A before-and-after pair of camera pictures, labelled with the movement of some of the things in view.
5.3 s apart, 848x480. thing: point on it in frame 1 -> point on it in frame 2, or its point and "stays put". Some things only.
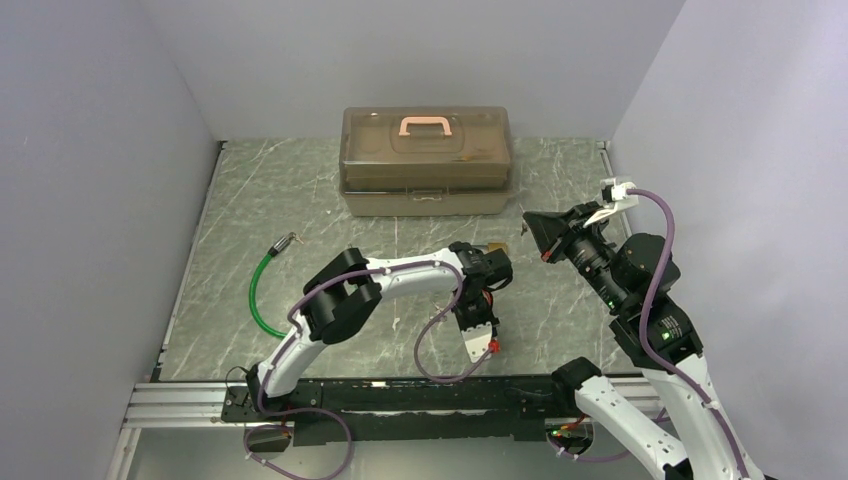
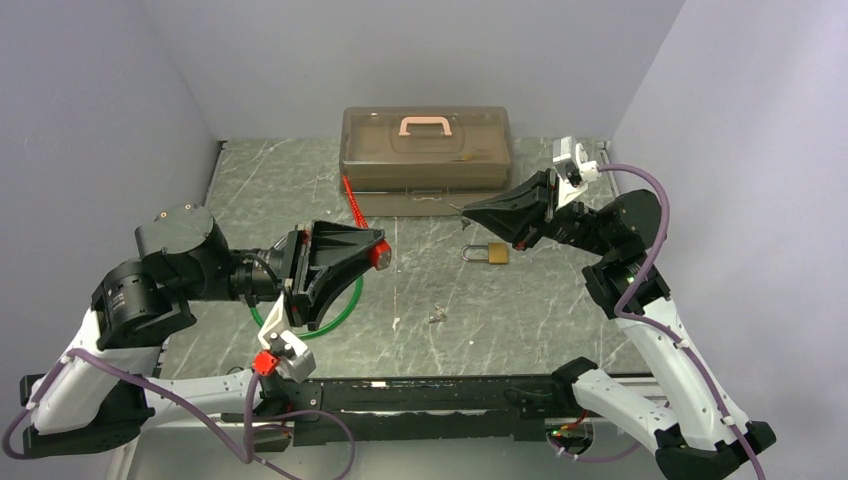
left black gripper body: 474,311 -> 289,272
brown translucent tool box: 419,161 stays put
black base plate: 434,411 stays put
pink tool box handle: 439,120 stays put
